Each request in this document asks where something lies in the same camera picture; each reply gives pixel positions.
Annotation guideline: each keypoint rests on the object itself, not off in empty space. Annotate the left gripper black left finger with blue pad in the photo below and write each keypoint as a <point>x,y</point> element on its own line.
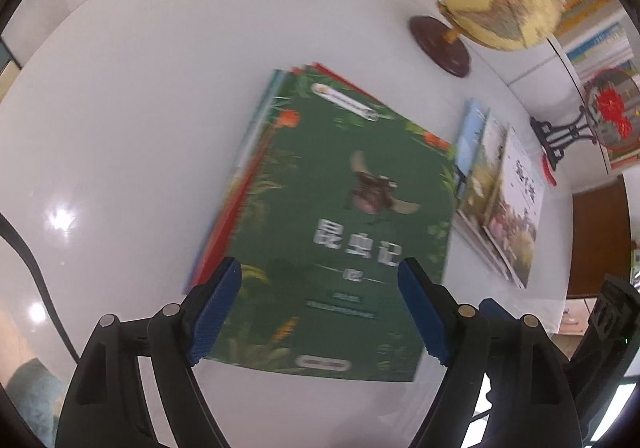
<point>105,405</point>

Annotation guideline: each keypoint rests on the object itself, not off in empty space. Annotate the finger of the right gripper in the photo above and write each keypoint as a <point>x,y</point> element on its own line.
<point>492,310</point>

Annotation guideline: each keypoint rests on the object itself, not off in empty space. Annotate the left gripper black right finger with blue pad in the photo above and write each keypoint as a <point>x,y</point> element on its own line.
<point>531,401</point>

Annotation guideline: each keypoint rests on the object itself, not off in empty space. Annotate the green beetle insect book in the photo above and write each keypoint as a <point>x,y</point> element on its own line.
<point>347,190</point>

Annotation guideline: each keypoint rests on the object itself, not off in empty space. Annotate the bookshelf with colourful books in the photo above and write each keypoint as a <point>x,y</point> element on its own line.
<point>597,35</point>

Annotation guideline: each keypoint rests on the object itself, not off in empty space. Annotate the white rabbit slope book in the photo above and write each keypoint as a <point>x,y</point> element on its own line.
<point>512,218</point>

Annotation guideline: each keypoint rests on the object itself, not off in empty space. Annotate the yellow green cover book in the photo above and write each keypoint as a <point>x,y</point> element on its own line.
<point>479,185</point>

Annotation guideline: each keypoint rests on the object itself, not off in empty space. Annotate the brown wooden cabinet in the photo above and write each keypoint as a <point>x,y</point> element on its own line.
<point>602,241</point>

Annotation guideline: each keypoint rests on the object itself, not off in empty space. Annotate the light blue cover book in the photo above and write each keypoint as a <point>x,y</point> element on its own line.
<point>472,129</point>

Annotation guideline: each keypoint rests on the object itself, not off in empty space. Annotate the red ornament on black stand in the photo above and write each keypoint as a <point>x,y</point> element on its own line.
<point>608,117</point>

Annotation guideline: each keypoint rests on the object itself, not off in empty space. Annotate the yellow globe on wooden base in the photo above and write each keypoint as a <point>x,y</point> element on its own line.
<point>505,25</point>

